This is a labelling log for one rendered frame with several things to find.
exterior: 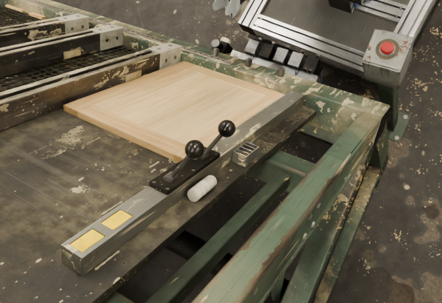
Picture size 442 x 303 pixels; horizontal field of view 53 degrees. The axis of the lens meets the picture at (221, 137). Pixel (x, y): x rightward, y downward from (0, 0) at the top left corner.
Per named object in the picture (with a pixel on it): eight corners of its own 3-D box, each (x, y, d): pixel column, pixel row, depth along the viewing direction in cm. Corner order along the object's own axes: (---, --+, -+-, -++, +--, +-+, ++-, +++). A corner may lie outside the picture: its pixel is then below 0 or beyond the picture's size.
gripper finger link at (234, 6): (220, 27, 106) (217, -6, 99) (235, 14, 109) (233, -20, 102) (231, 31, 105) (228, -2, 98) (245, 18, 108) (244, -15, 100)
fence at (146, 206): (302, 105, 146) (305, 94, 144) (82, 276, 72) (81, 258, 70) (289, 100, 148) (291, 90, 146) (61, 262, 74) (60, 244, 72)
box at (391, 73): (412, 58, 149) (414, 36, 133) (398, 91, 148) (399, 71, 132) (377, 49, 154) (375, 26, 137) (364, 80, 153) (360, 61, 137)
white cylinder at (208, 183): (196, 204, 92) (217, 188, 98) (198, 193, 91) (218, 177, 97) (185, 198, 93) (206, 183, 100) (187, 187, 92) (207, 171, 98)
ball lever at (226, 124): (210, 161, 102) (242, 126, 94) (200, 167, 99) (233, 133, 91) (198, 149, 102) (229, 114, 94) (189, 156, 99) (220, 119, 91)
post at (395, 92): (398, 120, 218) (400, 64, 150) (393, 131, 218) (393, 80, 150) (386, 116, 221) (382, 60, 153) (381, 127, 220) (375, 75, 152)
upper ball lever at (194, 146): (179, 183, 93) (211, 147, 84) (168, 192, 90) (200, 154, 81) (167, 170, 93) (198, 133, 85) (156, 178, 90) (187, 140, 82)
